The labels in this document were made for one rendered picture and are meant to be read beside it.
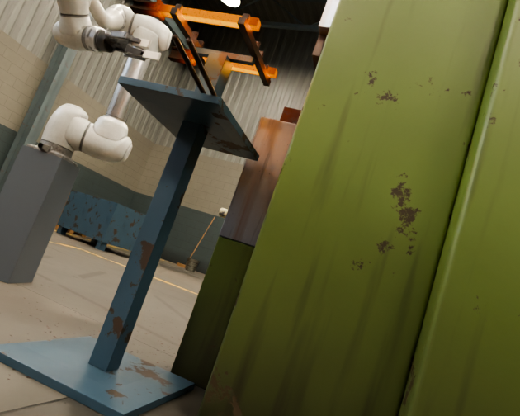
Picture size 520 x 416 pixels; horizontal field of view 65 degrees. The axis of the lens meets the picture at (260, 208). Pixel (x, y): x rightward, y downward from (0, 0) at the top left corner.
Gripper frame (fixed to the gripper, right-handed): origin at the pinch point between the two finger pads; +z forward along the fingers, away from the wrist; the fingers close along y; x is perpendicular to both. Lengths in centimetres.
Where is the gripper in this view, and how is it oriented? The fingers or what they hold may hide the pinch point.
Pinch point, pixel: (148, 49)
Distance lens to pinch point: 164.1
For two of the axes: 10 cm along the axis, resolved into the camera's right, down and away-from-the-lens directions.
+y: -2.2, -2.4, -9.5
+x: 3.2, -9.3, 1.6
